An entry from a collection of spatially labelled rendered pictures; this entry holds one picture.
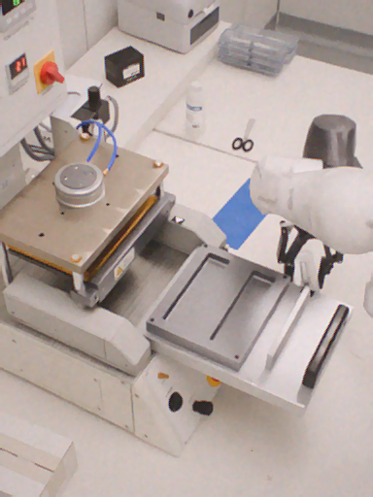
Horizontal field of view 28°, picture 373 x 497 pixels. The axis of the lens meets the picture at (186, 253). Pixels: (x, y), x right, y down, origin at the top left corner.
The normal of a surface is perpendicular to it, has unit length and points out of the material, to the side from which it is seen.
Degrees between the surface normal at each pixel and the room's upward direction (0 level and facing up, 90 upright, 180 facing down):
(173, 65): 0
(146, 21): 91
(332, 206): 53
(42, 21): 90
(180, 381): 65
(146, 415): 90
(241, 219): 0
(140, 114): 0
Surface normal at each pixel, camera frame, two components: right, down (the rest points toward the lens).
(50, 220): 0.01, -0.69
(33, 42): 0.88, 0.35
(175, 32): -0.54, 0.62
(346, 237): -0.29, 0.44
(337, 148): 0.12, -0.29
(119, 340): 0.58, -0.29
